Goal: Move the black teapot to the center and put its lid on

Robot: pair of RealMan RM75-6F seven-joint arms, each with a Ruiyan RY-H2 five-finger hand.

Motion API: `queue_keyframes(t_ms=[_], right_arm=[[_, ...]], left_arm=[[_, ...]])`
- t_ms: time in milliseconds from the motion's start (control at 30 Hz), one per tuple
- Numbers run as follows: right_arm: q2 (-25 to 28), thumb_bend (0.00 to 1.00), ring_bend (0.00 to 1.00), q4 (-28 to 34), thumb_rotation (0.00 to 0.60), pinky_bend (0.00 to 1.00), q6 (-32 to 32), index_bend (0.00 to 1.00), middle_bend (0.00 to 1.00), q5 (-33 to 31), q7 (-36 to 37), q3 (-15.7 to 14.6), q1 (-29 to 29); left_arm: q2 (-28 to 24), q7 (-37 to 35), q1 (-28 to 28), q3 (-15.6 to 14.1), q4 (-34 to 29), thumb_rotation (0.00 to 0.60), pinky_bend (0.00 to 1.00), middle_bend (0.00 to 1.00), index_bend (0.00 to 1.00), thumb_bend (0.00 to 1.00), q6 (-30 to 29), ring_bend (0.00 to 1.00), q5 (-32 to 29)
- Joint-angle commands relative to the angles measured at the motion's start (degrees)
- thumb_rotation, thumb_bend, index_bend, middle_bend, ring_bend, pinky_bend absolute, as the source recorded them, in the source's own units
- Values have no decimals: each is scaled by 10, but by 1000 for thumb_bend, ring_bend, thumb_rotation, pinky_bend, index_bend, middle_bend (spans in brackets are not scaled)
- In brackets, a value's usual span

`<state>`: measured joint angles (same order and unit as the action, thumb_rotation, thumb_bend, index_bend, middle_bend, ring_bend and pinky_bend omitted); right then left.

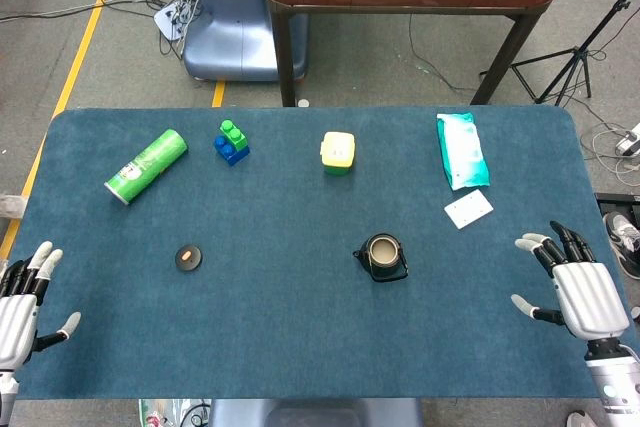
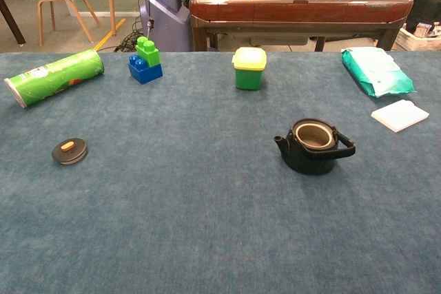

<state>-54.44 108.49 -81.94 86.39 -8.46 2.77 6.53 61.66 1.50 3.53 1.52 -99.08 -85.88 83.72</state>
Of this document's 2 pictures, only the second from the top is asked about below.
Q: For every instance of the black cast iron teapot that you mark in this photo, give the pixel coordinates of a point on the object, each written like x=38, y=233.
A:
x=310, y=165

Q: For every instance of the black teapot lid wooden knob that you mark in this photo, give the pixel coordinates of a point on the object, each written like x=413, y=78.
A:
x=75, y=153

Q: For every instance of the green container yellow lid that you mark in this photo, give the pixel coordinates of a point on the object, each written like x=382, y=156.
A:
x=248, y=78

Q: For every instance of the blue toy brick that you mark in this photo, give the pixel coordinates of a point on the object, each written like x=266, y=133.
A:
x=147, y=74

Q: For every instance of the green toy brick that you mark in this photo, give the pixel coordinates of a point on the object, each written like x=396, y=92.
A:
x=151, y=54

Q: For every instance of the brown mahjong table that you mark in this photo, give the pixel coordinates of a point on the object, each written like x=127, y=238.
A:
x=293, y=11

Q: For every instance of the teal wet wipes pack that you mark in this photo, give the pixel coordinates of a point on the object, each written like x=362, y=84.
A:
x=375, y=73

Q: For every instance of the green chips can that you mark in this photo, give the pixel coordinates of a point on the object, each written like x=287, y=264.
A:
x=51, y=78

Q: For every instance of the white flat plastic plate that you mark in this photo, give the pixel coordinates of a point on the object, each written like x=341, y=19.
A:
x=399, y=116

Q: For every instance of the white crate with items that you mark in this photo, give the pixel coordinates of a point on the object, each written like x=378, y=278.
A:
x=413, y=43

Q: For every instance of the dark table leg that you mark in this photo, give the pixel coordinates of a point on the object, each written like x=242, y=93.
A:
x=12, y=22

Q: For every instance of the black bag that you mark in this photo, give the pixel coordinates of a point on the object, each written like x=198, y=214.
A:
x=427, y=8

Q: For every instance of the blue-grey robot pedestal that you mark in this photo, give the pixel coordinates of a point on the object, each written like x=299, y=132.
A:
x=169, y=15

